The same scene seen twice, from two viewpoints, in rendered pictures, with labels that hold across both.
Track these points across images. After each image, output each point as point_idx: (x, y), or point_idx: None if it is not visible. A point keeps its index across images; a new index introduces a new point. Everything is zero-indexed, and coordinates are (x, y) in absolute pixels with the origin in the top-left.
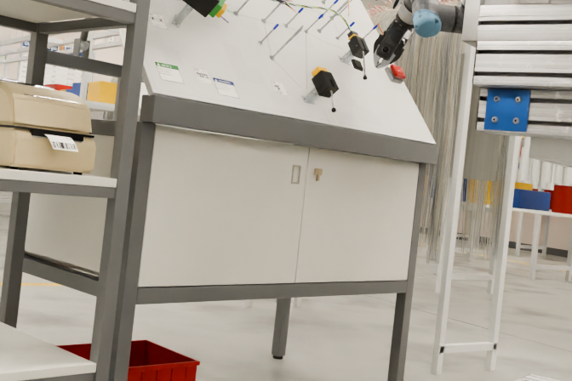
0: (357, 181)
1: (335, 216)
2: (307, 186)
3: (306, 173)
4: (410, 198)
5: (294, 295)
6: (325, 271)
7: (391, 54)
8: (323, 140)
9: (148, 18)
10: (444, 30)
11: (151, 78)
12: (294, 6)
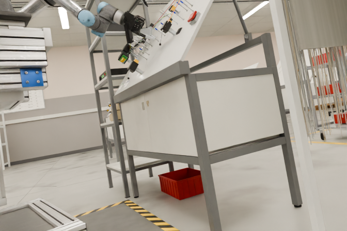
0: (160, 101)
1: (157, 120)
2: (146, 110)
3: (145, 104)
4: (185, 101)
5: (154, 158)
6: (160, 148)
7: (126, 40)
8: (138, 89)
9: None
10: (95, 30)
11: (116, 91)
12: (178, 17)
